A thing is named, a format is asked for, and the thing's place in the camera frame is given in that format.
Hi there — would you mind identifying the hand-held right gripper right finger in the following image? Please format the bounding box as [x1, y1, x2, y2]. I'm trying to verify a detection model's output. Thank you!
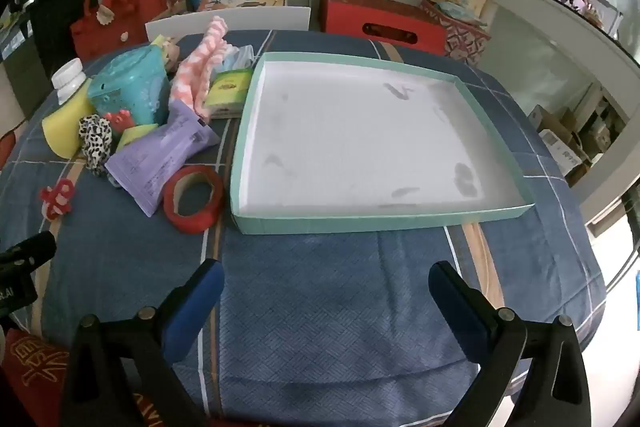
[428, 261, 592, 427]

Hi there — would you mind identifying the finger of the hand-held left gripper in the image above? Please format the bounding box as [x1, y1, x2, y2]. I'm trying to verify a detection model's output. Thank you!
[0, 231, 57, 277]

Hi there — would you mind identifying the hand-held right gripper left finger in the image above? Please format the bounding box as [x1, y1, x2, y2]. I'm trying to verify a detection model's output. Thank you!
[60, 258, 226, 427]

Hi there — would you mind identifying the red knot ornament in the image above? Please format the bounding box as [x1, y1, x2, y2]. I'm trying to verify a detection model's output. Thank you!
[40, 181, 75, 220]

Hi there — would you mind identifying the leopard print scrunchie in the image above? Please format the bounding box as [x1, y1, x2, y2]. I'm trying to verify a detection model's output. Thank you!
[78, 114, 115, 175]

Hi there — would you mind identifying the yellow and green sponge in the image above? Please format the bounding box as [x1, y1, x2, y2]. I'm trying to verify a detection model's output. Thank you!
[41, 77, 96, 158]

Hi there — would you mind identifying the purple plastic packet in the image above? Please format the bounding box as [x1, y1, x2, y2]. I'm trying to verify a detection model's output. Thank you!
[104, 99, 221, 218]

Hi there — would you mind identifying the yellow-green cloth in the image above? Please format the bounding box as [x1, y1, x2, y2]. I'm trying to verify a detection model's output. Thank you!
[115, 124, 158, 152]

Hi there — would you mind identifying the white tray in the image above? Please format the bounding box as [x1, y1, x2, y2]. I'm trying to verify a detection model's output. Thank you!
[230, 52, 536, 235]

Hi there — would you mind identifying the green tissue pack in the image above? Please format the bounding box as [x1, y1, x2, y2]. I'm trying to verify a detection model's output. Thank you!
[205, 68, 253, 120]

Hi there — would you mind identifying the pink striped cloth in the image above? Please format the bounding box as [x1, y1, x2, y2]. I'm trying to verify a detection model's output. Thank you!
[169, 16, 231, 120]

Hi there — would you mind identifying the blue face mask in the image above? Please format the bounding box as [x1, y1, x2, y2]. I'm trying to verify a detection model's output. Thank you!
[220, 44, 256, 72]

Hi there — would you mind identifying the red cloth with gold print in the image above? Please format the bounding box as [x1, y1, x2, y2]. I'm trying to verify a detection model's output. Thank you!
[0, 327, 166, 427]

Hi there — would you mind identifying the red tape roll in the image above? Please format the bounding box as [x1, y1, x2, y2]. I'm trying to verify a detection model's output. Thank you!
[162, 165, 225, 235]

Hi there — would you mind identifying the blue plaid blanket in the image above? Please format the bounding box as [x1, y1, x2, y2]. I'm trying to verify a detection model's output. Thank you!
[0, 29, 606, 427]

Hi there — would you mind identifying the small red plastic toy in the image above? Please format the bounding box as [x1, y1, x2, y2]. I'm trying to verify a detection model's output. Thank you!
[102, 109, 133, 132]

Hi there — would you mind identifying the white plastic bottle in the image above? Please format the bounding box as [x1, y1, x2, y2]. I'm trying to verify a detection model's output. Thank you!
[51, 58, 88, 105]

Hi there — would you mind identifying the teal plastic basket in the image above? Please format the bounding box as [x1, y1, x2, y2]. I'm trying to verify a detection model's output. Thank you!
[87, 44, 171, 128]

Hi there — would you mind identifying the stack of cardboard boxes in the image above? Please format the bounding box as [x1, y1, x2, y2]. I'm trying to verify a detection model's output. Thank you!
[527, 104, 596, 180]

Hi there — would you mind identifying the small plush doll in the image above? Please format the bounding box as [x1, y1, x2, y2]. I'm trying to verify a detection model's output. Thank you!
[150, 34, 183, 72]

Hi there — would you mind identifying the red handbag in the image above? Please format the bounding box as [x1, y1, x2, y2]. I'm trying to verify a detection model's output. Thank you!
[70, 0, 163, 62]

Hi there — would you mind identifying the white curved counter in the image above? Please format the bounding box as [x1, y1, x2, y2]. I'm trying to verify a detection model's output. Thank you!
[485, 0, 640, 238]

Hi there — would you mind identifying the red patterned box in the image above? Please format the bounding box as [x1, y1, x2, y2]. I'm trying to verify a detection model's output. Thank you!
[420, 0, 493, 66]

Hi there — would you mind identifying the red cardboard box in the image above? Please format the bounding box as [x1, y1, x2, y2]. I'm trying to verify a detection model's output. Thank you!
[320, 0, 447, 56]

